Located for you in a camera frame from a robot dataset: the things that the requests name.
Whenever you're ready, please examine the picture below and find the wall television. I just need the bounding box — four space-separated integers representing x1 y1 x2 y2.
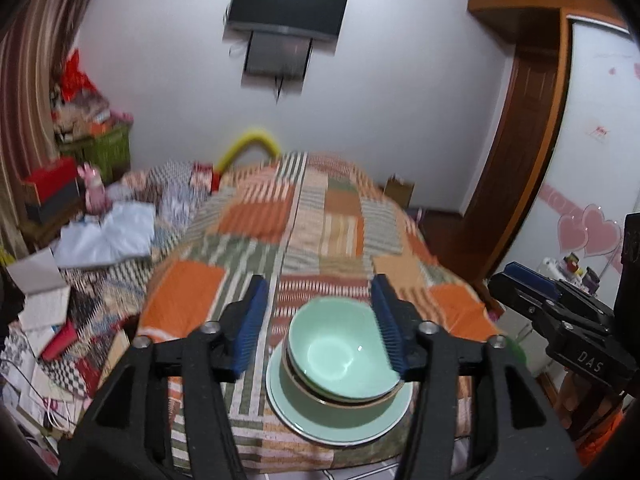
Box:
227 0 351 43

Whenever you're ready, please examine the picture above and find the checked patchwork quilt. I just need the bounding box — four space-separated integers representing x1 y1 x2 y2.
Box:
60 160 221 411

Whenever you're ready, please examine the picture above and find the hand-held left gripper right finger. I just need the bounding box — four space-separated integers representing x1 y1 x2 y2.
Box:
371 274 583 480

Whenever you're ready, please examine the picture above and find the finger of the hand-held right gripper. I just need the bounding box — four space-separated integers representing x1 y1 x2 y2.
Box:
504 261 568 306
489 272 551 331

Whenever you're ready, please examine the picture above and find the white paper sheet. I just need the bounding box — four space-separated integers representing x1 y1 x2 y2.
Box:
6 247 66 296

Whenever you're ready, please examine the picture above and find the black television cable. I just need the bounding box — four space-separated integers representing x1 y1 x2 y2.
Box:
222 2 248 58

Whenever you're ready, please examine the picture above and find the striped brown curtain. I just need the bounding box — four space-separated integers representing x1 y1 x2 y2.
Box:
0 0 96 261

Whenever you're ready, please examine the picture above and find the patchwork striped blanket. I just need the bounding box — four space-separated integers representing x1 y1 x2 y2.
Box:
137 150 501 476

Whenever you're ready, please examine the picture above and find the small wall monitor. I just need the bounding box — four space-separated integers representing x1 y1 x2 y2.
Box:
243 30 313 81

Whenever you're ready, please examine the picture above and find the green plate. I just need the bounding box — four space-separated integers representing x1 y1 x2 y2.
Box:
265 345 415 447

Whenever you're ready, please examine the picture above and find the yellow foam tube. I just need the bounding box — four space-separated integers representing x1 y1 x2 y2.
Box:
215 129 283 173

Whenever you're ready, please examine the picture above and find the green bowl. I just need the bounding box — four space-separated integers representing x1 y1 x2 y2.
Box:
288 296 403 397

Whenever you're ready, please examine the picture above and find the pile of paper bags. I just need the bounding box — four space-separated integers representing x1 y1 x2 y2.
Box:
50 85 113 141

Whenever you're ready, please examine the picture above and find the white cloth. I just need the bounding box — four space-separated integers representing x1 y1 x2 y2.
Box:
52 201 157 268

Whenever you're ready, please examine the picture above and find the red plastic bag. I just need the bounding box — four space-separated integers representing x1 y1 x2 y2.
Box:
60 47 96 106

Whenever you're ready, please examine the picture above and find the pink bowl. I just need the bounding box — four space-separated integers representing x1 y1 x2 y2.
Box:
282 335 407 406

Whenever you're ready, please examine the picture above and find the red booklet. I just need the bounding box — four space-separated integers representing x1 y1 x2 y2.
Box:
40 320 78 361

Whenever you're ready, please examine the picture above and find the red box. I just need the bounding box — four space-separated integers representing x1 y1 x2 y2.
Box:
22 156 81 206
25 180 86 226

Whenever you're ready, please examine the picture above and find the white sliding door with hearts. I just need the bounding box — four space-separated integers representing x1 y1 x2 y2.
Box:
485 20 640 291

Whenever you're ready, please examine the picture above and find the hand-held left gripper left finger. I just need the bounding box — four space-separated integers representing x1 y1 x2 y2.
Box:
57 275 269 480

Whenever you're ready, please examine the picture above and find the green storage box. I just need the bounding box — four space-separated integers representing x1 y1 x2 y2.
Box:
57 125 132 186

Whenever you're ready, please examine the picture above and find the brown wooden door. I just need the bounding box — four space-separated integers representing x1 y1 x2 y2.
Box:
462 45 561 286

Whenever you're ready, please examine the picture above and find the orange wooden wardrobe cabinet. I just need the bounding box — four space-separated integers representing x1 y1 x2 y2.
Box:
468 0 631 46

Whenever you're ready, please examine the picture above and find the open notebook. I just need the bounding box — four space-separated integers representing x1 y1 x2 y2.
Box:
19 285 73 333

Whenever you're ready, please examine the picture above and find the pink toy rabbit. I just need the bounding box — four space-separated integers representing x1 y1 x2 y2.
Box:
77 162 112 213

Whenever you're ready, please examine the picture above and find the wooden nightstand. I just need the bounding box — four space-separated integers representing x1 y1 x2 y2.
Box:
17 205 91 246

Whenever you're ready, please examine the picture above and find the person's right hand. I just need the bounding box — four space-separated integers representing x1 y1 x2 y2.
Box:
557 370 621 431

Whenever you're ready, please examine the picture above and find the cardboard box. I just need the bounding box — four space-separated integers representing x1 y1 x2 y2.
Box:
384 174 416 208

